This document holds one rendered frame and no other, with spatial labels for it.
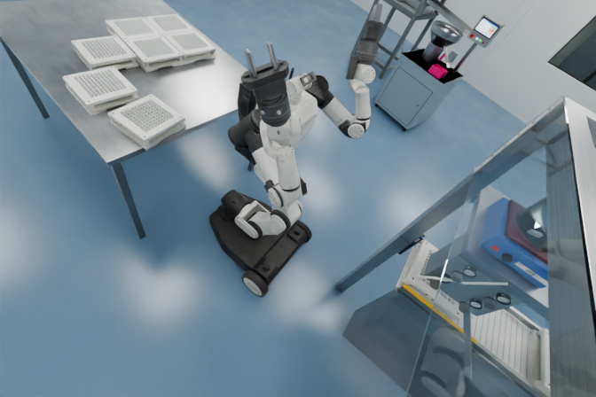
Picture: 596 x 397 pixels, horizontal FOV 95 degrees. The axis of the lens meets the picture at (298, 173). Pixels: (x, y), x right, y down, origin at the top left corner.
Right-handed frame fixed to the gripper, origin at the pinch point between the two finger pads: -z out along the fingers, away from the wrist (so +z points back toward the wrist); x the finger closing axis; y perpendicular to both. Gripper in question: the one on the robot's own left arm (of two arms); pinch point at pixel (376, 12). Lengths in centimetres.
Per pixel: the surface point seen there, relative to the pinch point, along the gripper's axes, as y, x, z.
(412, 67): -103, -215, 27
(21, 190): 203, -29, 138
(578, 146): -37, 70, 24
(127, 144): 103, 7, 73
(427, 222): -42, 26, 79
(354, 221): -44, -74, 154
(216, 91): 77, -48, 53
